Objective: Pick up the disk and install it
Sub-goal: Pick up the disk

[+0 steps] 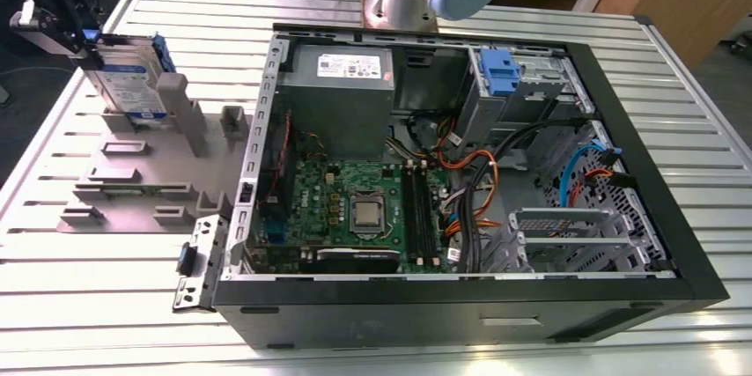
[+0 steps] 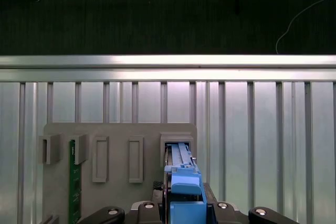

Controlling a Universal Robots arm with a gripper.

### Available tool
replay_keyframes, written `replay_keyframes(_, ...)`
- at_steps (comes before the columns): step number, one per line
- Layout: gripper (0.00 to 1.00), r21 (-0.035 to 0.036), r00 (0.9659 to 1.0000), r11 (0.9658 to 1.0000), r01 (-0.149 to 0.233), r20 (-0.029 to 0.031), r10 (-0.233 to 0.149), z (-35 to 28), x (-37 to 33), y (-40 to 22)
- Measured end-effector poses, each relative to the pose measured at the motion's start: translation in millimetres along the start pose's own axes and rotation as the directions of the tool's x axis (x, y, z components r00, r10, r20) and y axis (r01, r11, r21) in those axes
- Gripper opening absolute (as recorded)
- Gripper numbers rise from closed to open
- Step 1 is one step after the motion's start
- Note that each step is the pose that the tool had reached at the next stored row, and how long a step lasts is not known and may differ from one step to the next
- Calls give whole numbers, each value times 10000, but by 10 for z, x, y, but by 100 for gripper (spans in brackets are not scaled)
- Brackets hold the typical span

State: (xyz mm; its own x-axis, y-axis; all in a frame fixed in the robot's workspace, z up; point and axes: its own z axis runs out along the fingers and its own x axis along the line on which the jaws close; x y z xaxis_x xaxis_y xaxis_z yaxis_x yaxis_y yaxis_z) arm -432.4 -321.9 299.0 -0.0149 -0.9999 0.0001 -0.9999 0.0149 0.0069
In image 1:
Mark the hard disk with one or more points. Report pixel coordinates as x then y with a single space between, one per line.
126 85

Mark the metal disk bay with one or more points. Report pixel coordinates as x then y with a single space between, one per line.
573 241

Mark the grey parts rack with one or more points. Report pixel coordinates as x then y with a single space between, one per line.
159 160

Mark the green RAM stick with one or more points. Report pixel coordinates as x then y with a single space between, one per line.
126 191

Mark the grey power supply unit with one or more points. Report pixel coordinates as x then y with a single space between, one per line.
335 116

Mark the green motherboard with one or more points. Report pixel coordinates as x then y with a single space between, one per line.
321 182

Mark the CPU socket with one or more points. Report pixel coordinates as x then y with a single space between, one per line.
370 194

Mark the silver CPU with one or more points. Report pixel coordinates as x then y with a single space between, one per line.
367 213

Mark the blue plastic drive latch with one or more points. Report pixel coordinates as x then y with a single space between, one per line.
499 76

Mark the black RAM slot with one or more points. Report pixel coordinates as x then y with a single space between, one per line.
413 208
429 213

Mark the black graphics card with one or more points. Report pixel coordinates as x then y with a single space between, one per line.
353 257

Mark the metal drive cage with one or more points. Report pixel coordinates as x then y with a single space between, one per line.
499 116

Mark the black PC case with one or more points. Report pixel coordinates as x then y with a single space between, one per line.
411 310

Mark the metal expansion slot bracket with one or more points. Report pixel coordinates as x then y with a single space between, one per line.
203 226

